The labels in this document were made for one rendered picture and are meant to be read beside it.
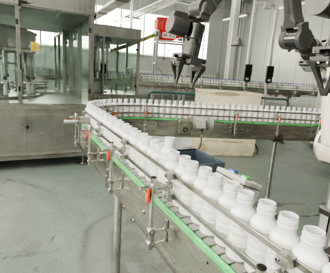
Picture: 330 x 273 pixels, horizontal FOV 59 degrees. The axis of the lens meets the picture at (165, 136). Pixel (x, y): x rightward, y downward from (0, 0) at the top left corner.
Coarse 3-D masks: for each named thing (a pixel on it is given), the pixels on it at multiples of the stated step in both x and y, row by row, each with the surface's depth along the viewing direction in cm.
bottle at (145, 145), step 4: (144, 136) 118; (148, 136) 119; (144, 140) 116; (148, 140) 116; (144, 144) 116; (148, 144) 116; (140, 148) 117; (144, 148) 116; (148, 148) 116; (144, 152) 116; (140, 156) 117; (140, 160) 117; (144, 160) 116; (140, 164) 118; (144, 164) 117; (144, 168) 117; (140, 172) 118; (140, 176) 119; (144, 176) 118
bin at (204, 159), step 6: (180, 150) 187; (186, 150) 189; (192, 150) 191; (198, 150) 190; (192, 156) 192; (198, 156) 190; (204, 156) 183; (210, 156) 177; (204, 162) 183; (210, 162) 178; (216, 162) 163; (222, 162) 165; (216, 168) 164
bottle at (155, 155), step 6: (156, 144) 106; (162, 144) 106; (156, 150) 106; (156, 156) 106; (150, 162) 108; (150, 168) 108; (156, 168) 106; (150, 174) 108; (156, 174) 107; (150, 180) 108
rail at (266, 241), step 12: (96, 120) 180; (96, 132) 181; (132, 144) 124; (144, 156) 112; (156, 180) 103; (180, 180) 87; (180, 204) 88; (216, 204) 71; (228, 216) 67; (252, 228) 61; (264, 240) 58; (240, 252) 64; (252, 264) 61; (300, 264) 50
